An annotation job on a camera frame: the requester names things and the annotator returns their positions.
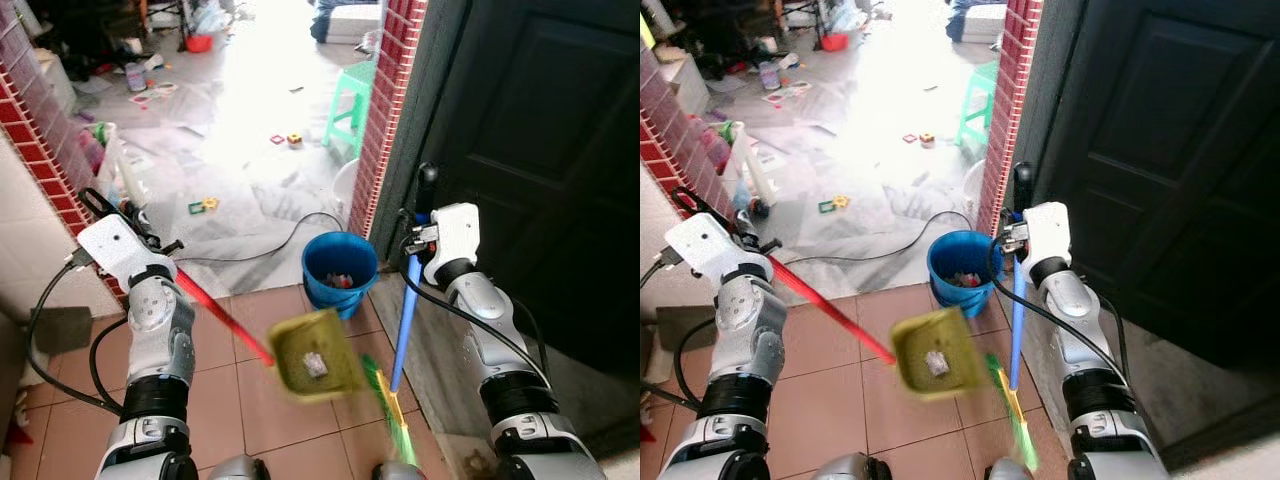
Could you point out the green and yellow toy block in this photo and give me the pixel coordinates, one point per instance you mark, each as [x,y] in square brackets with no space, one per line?
[834,204]
[203,206]

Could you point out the green plastic stool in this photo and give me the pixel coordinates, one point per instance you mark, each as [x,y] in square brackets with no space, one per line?
[352,85]
[980,85]

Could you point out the small printed can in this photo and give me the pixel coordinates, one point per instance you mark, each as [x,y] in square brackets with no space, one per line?
[769,76]
[136,77]

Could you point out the grey right robot leg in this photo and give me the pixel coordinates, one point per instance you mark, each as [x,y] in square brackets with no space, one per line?
[1008,470]
[398,472]

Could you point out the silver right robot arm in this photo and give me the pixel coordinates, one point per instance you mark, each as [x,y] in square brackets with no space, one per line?
[500,340]
[1090,340]

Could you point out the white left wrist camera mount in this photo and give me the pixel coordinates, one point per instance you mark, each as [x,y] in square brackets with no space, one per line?
[115,245]
[705,243]

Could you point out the pink and yellow toy block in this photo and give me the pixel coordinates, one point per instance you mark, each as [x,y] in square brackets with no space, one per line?
[288,139]
[920,139]

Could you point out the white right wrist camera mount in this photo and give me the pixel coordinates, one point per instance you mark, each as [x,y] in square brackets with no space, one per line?
[1048,235]
[455,235]

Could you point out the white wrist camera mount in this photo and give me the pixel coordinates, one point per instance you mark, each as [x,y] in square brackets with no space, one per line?
[1048,235]
[115,245]
[705,243]
[455,235]

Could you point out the black panelled door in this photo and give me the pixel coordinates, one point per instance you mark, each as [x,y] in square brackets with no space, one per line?
[540,150]
[1170,150]

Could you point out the grey robot leg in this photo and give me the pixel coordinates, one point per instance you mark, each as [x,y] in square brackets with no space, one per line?
[398,472]
[238,470]
[1008,470]
[852,468]

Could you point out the blue plastic bucket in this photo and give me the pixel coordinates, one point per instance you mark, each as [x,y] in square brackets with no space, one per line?
[950,295]
[325,295]

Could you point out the white crumpled paper scrap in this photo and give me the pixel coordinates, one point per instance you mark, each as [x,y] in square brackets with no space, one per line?
[316,365]
[937,363]

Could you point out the red plastic basin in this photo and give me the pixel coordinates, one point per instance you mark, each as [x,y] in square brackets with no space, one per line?
[198,43]
[834,42]

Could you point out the grey left robot leg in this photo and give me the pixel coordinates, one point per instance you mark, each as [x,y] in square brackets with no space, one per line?
[238,470]
[852,468]

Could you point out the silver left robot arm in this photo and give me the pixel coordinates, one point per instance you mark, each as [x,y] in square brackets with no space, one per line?
[748,330]
[158,330]

